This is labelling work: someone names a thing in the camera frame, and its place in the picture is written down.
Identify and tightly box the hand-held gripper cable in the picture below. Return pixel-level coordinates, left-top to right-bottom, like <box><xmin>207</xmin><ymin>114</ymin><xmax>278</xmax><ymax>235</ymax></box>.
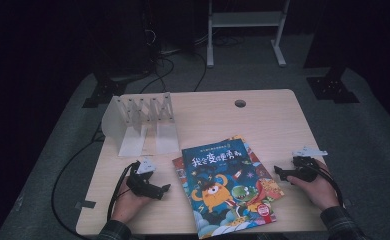
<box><xmin>302</xmin><ymin>158</ymin><xmax>345</xmax><ymax>208</ymax></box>
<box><xmin>106</xmin><ymin>161</ymin><xmax>141</xmax><ymax>223</ymax></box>

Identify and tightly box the cable bundle under stand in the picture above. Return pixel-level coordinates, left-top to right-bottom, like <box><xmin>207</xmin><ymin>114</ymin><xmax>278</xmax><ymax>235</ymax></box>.
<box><xmin>212</xmin><ymin>34</ymin><xmax>247</xmax><ymax>48</ymax></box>

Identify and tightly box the light blue animal picture book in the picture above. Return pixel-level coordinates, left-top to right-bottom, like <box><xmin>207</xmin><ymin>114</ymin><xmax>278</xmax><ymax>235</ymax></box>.
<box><xmin>227</xmin><ymin>134</ymin><xmax>286</xmax><ymax>205</ymax></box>

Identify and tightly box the black stand base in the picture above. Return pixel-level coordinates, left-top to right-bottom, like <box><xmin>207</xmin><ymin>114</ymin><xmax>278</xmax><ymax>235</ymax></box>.
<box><xmin>81</xmin><ymin>71</ymin><xmax>128</xmax><ymax>109</ymax></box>
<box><xmin>306</xmin><ymin>64</ymin><xmax>361</xmax><ymax>104</ymax></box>

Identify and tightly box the white metal stand frame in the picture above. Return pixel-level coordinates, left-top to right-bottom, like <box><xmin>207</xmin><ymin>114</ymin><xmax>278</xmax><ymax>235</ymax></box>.
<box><xmin>206</xmin><ymin>0</ymin><xmax>291</xmax><ymax>69</ymax></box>

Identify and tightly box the dark blue monster picture book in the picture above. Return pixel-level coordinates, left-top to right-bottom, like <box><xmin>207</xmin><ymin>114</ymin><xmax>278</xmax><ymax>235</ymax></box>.
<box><xmin>181</xmin><ymin>138</ymin><xmax>277</xmax><ymax>240</ymax></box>

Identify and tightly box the white expandable book rack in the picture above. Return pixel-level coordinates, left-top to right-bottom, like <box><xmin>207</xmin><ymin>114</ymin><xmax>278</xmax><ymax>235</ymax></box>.
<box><xmin>101</xmin><ymin>92</ymin><xmax>181</xmax><ymax>158</ymax></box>

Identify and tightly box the right hand-held gripper cable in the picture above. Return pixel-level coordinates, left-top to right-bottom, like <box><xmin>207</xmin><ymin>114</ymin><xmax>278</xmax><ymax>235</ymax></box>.
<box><xmin>302</xmin><ymin>158</ymin><xmax>345</xmax><ymax>208</ymax></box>

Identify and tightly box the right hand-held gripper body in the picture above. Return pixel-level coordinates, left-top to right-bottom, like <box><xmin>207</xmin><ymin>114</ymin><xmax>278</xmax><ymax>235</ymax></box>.
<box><xmin>291</xmin><ymin>145</ymin><xmax>329</xmax><ymax>183</ymax></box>

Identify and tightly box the left hand-held gripper cable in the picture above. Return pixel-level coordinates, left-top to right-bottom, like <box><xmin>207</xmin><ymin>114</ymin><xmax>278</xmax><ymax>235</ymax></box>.
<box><xmin>106</xmin><ymin>161</ymin><xmax>141</xmax><ymax>223</ymax></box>

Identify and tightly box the dark equipment cabinet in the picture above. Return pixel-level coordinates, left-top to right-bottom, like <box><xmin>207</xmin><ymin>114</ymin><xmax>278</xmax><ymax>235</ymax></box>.
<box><xmin>142</xmin><ymin>0</ymin><xmax>197</xmax><ymax>56</ymax></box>

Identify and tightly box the person's left hand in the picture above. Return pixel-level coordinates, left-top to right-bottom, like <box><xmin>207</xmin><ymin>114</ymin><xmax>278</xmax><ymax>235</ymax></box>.
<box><xmin>111</xmin><ymin>176</ymin><xmax>154</xmax><ymax>224</ymax></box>

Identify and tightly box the long looping black floor cable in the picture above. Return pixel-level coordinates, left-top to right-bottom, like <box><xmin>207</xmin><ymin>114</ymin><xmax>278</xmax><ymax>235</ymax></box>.
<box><xmin>51</xmin><ymin>129</ymin><xmax>106</xmax><ymax>240</ymax></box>

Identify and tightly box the person's right hand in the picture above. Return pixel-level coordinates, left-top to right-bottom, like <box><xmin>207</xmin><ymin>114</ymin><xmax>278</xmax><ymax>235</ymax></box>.
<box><xmin>286</xmin><ymin>159</ymin><xmax>340</xmax><ymax>212</ymax></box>

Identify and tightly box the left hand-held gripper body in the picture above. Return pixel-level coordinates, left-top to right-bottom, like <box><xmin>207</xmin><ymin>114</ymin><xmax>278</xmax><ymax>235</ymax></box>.
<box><xmin>126</xmin><ymin>157</ymin><xmax>164</xmax><ymax>201</ymax></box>

